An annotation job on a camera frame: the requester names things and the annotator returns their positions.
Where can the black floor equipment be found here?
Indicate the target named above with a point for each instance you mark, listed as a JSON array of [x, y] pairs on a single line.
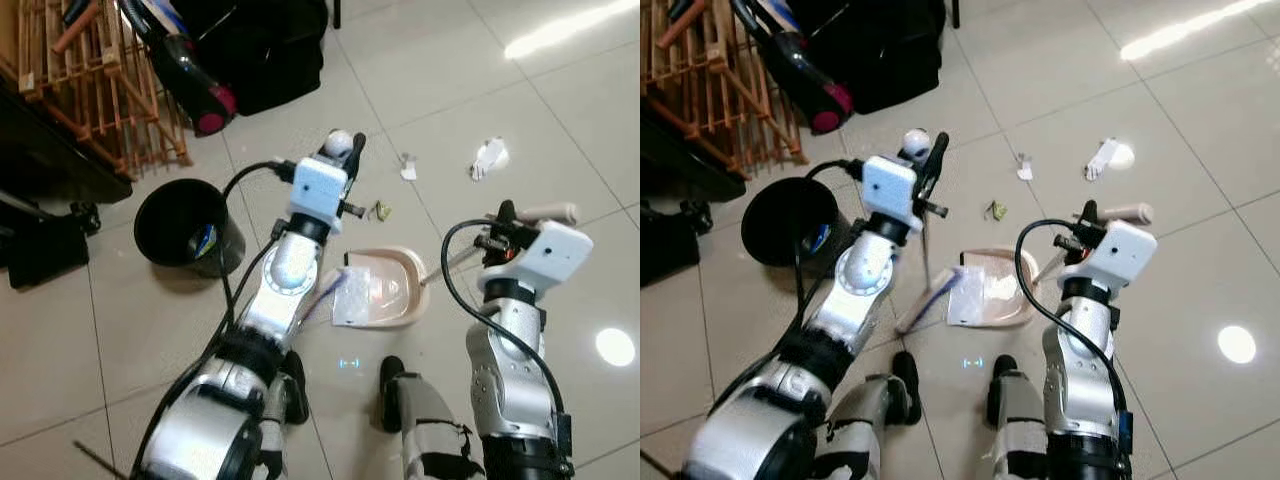
[[45, 250], [665, 245]]

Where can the green paper scrap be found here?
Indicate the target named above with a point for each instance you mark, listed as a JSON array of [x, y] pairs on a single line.
[[381, 210], [996, 210]]

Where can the long white paper scrap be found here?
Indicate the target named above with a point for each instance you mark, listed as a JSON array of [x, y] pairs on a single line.
[[1105, 158], [490, 158]]

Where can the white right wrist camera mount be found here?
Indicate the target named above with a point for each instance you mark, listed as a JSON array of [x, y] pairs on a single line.
[[1125, 250], [550, 255]]

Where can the robot right leg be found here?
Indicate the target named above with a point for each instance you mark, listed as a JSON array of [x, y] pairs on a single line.
[[425, 420], [1020, 425]]

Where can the small white paper scrap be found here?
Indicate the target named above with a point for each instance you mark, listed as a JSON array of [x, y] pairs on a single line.
[[1025, 168], [408, 168]]

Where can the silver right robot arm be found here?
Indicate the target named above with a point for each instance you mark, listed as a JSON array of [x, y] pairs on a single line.
[[510, 370], [1080, 370]]

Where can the black and pink vacuum cleaner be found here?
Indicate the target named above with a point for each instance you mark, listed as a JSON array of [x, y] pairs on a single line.
[[195, 80], [810, 80]]

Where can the robot leg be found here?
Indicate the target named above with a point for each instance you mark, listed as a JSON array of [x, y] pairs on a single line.
[[1020, 425], [285, 400], [880, 410], [425, 420]]

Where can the blue and white packet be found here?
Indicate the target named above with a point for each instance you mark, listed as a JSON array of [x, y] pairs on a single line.
[[820, 238], [205, 240]]

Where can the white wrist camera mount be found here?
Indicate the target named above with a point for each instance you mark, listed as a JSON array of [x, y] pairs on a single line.
[[550, 255], [890, 190], [1125, 250], [318, 190]]

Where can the black round trash bin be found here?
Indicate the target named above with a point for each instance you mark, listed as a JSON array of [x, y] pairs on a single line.
[[180, 225], [780, 225]]

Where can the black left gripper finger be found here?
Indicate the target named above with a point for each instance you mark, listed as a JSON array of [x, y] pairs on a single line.
[[355, 160], [937, 162]]

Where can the robot left leg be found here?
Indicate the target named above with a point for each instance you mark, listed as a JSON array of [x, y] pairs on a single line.
[[880, 410], [285, 400]]

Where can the broom with blue bristles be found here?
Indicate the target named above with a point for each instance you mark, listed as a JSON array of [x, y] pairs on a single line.
[[337, 143], [930, 300]]

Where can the dark furniture panel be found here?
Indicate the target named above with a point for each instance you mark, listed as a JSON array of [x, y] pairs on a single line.
[[685, 155], [50, 150]]

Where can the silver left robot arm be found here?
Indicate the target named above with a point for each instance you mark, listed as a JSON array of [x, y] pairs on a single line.
[[270, 290], [850, 290]]

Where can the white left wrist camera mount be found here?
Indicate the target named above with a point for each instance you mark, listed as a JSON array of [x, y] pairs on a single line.
[[318, 190], [890, 190]]

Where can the black bag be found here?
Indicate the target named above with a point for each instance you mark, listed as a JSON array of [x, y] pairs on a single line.
[[265, 50], [885, 50]]

